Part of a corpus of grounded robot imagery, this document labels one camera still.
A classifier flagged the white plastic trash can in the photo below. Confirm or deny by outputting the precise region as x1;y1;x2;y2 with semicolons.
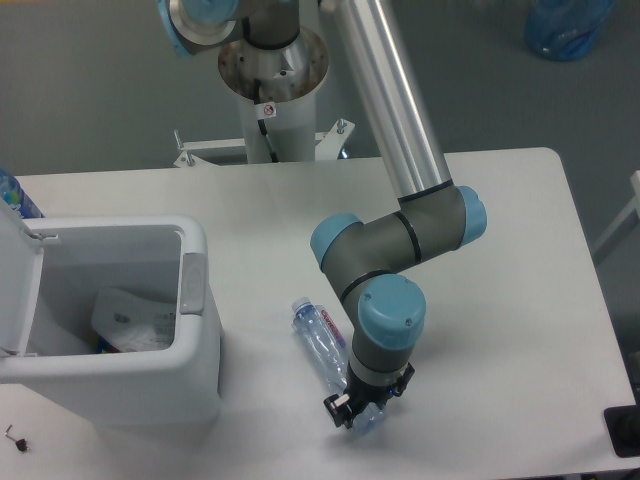
1;205;223;425

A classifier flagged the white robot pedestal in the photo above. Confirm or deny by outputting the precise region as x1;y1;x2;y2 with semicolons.
218;26;329;164

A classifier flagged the blue labelled bottle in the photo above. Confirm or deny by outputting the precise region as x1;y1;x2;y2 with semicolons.
1;169;45;219

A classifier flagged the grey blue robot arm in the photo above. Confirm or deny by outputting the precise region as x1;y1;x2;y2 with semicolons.
157;1;487;428

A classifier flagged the white wrapper bag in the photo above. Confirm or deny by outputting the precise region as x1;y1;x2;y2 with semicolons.
91;287;176;353

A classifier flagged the blue plastic bag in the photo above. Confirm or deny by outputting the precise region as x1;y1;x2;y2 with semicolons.
523;0;616;62

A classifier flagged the black device at edge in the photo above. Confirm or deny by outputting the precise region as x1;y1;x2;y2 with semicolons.
604;405;639;458

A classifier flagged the clear plastic water bottle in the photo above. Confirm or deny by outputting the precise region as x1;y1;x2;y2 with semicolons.
291;296;387;437

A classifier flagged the white levelling foot bracket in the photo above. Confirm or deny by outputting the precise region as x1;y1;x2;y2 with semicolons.
173;129;196;168

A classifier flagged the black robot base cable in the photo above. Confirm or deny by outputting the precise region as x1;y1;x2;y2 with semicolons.
252;78;280;163

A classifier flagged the blue yellow snack packet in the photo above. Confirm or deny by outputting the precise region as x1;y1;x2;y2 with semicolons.
96;336;120;354

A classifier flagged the white base strut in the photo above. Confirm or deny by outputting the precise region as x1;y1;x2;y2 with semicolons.
184;118;356;165

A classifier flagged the white frame at right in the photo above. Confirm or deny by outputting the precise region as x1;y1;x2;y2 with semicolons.
591;170;639;266

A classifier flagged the small hex key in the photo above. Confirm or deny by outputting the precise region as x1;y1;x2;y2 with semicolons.
4;425;17;443

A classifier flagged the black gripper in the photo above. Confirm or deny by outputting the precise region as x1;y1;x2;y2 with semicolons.
323;362;415;429

